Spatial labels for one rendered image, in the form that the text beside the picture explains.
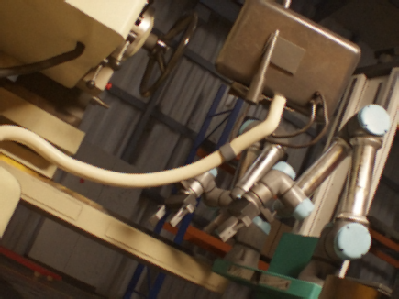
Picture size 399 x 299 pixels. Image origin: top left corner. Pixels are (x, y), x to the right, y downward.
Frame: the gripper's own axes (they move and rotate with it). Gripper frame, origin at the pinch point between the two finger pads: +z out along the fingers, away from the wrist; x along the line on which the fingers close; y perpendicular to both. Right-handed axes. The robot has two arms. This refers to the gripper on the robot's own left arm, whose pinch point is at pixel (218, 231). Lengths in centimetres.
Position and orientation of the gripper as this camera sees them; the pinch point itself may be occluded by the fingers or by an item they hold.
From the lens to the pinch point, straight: 179.8
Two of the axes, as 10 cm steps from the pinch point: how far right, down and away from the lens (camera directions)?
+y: -5.9, -7.8, -2.2
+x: 3.2, 0.2, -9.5
